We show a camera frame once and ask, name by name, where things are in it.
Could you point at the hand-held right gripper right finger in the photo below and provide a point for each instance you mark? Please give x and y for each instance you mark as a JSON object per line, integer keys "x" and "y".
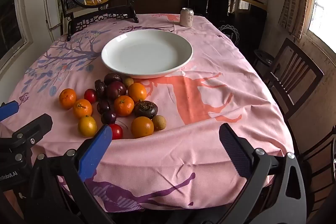
{"x": 236, "y": 153}

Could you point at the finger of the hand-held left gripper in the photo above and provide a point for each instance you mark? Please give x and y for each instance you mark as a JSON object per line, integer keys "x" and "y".
{"x": 34, "y": 125}
{"x": 8, "y": 109}

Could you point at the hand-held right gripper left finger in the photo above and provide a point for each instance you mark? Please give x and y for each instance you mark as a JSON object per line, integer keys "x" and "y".
{"x": 95, "y": 153}

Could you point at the smooth yellow-orange citrus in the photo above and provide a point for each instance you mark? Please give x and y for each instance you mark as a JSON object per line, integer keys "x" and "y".
{"x": 137, "y": 92}
{"x": 87, "y": 125}
{"x": 142, "y": 127}

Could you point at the red cherry tomato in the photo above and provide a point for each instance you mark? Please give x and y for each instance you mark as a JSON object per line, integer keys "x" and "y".
{"x": 90, "y": 95}
{"x": 116, "y": 132}

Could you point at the bumpy orange mandarin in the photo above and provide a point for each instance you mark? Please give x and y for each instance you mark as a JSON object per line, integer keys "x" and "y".
{"x": 124, "y": 105}
{"x": 82, "y": 108}
{"x": 67, "y": 98}

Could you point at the small wrinkled dark date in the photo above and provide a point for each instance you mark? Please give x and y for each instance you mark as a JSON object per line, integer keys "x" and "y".
{"x": 100, "y": 88}

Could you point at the dark brown water chestnut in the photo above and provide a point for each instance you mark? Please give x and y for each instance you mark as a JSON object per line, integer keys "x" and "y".
{"x": 146, "y": 109}

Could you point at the brown longan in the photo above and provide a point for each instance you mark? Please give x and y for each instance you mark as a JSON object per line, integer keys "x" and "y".
{"x": 159, "y": 122}

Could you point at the white ceramic plate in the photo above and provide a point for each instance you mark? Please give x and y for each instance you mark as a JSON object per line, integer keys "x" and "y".
{"x": 147, "y": 53}

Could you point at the dark red cherry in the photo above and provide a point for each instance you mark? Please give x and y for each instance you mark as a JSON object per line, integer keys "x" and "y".
{"x": 108, "y": 117}
{"x": 104, "y": 106}

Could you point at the pink printed tablecloth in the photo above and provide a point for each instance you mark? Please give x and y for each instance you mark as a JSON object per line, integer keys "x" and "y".
{"x": 183, "y": 134}

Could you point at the large dark red plum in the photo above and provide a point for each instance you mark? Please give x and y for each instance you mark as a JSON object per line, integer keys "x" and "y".
{"x": 116, "y": 89}

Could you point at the wrinkled purple passion fruit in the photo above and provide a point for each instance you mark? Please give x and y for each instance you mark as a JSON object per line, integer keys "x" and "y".
{"x": 113, "y": 78}

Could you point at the small green-brown kiwi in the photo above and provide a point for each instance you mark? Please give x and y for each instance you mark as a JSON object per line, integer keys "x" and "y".
{"x": 128, "y": 81}

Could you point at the white framed window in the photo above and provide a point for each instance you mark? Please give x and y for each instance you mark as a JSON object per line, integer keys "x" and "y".
{"x": 10, "y": 29}

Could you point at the dark wooden chair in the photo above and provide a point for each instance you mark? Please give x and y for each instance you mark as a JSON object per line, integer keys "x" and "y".
{"x": 320, "y": 161}

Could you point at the dark round stool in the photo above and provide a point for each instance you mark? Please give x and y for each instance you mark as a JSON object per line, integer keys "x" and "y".
{"x": 263, "y": 57}

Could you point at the brown wooden slat chair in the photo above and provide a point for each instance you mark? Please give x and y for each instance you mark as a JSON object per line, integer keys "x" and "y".
{"x": 294, "y": 69}

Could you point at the black bag with white pattern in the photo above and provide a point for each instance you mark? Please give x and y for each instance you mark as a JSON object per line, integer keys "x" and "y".
{"x": 244, "y": 22}

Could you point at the silver drink can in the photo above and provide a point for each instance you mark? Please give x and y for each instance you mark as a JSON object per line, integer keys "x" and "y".
{"x": 187, "y": 18}

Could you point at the bright window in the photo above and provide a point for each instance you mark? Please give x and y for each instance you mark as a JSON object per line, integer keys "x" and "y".
{"x": 324, "y": 11}

